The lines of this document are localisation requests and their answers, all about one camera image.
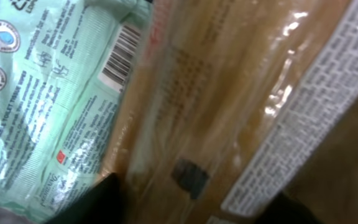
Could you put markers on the orange spaghetti pasta package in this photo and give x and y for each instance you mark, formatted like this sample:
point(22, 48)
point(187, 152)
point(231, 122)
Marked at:
point(227, 102)

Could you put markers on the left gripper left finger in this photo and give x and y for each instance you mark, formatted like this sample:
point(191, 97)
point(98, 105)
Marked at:
point(103, 204)

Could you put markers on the mint green wipes pack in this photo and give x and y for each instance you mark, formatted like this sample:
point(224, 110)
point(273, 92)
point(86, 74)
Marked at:
point(64, 65)

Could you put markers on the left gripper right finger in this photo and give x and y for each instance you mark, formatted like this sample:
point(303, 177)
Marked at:
point(285, 210)

